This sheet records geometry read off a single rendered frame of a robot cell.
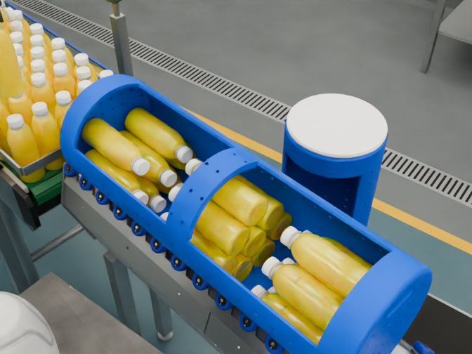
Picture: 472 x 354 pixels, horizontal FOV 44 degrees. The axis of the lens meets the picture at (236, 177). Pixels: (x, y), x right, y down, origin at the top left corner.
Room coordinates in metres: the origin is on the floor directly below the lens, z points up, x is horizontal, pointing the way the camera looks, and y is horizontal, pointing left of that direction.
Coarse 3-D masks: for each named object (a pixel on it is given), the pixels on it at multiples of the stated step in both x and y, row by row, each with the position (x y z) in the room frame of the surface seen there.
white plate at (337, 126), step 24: (312, 96) 1.39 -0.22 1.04; (336, 96) 1.39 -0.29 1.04; (288, 120) 1.28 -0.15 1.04; (312, 120) 1.28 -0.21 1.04; (336, 120) 1.28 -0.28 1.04; (360, 120) 1.28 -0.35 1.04; (384, 120) 1.28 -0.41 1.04; (312, 144) 1.18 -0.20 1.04; (336, 144) 1.18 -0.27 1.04; (360, 144) 1.18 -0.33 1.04
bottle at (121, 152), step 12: (96, 120) 1.14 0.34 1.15; (84, 132) 1.12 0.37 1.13; (96, 132) 1.10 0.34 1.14; (108, 132) 1.09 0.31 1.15; (96, 144) 1.08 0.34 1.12; (108, 144) 1.06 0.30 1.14; (120, 144) 1.05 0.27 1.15; (132, 144) 1.06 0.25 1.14; (108, 156) 1.04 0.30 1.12; (120, 156) 1.02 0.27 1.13; (132, 156) 1.02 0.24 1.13; (120, 168) 1.02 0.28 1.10; (132, 168) 1.00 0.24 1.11
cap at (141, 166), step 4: (136, 160) 1.01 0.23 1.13; (140, 160) 1.01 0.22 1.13; (144, 160) 1.01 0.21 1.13; (136, 164) 1.00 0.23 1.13; (140, 164) 1.00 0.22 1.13; (144, 164) 1.01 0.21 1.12; (148, 164) 1.01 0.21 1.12; (136, 168) 0.99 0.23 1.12; (140, 168) 1.00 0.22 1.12; (144, 168) 1.00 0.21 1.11; (148, 168) 1.01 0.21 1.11; (136, 172) 0.99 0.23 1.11; (140, 172) 1.00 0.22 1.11; (144, 172) 1.00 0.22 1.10
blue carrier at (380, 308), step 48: (96, 96) 1.13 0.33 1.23; (144, 96) 1.27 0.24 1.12; (192, 144) 1.16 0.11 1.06; (192, 192) 0.83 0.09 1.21; (288, 192) 0.93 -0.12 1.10; (336, 240) 0.83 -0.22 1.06; (384, 240) 0.71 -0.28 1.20; (240, 288) 0.66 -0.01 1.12; (384, 288) 0.58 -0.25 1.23; (288, 336) 0.56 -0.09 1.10; (336, 336) 0.52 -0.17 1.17; (384, 336) 0.56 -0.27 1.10
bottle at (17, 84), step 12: (0, 36) 1.26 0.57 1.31; (0, 48) 1.24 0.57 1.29; (12, 48) 1.27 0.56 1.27; (0, 60) 1.24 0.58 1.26; (12, 60) 1.26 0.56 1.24; (0, 72) 1.24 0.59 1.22; (12, 72) 1.25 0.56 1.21; (0, 84) 1.24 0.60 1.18; (12, 84) 1.24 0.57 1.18; (24, 84) 1.27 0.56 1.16; (12, 96) 1.24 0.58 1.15
